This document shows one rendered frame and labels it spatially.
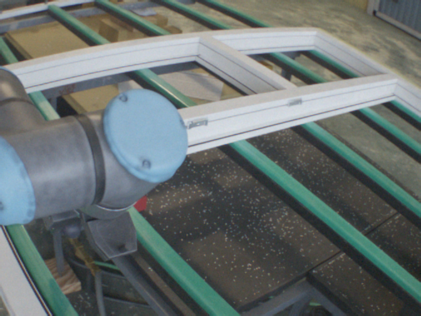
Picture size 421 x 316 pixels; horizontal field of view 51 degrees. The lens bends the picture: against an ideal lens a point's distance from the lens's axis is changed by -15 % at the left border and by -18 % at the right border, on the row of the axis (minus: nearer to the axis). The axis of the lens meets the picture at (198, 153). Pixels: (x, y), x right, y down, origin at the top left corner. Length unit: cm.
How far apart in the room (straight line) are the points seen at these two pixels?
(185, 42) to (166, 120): 104
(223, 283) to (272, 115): 41
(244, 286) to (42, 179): 82
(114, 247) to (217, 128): 57
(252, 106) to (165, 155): 71
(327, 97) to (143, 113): 94
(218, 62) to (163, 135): 102
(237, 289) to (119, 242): 60
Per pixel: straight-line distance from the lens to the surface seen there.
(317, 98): 135
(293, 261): 129
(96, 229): 61
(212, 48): 151
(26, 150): 44
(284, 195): 106
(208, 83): 195
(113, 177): 47
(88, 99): 177
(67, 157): 45
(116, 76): 151
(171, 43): 150
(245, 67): 140
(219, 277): 120
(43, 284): 77
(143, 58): 146
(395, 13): 755
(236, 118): 115
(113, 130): 46
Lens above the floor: 144
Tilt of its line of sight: 32 degrees down
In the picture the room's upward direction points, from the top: 9 degrees clockwise
